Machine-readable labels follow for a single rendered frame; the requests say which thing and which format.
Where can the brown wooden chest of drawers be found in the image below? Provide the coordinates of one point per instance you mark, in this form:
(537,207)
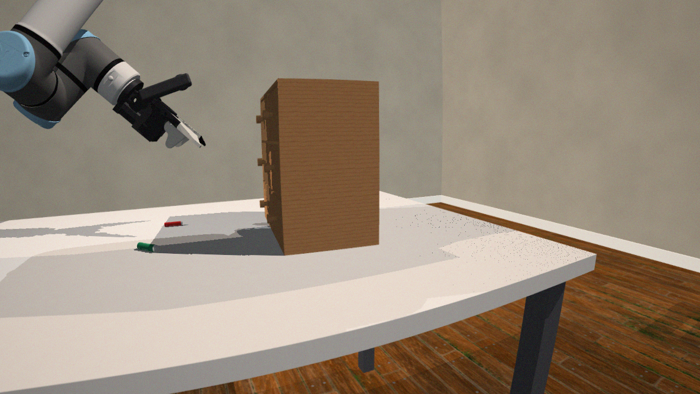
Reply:
(329,151)

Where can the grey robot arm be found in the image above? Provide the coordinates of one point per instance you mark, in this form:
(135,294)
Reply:
(47,63)

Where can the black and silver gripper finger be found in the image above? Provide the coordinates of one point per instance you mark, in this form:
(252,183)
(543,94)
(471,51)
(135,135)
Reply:
(177,133)
(186,139)

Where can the brown wooden drawer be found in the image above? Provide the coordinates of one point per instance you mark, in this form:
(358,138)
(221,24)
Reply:
(272,114)
(264,124)
(274,167)
(264,159)
(267,199)
(276,217)

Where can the green aa battery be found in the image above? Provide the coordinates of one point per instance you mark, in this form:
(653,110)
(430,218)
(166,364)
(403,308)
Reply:
(147,247)

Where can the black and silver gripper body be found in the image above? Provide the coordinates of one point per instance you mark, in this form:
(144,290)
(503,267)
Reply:
(145,114)

